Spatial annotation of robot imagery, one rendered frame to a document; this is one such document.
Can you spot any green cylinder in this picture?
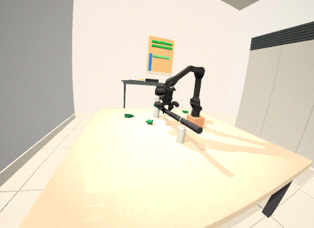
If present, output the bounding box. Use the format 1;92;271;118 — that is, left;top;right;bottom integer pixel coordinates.
146;119;153;125

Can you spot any dark grey cylindrical pole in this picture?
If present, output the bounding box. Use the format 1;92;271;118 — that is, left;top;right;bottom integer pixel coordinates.
164;108;203;135

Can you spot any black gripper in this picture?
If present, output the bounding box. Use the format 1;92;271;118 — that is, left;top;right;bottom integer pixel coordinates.
154;96;180;114

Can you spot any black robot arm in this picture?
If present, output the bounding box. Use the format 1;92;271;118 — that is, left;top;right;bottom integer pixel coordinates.
155;66;205;117

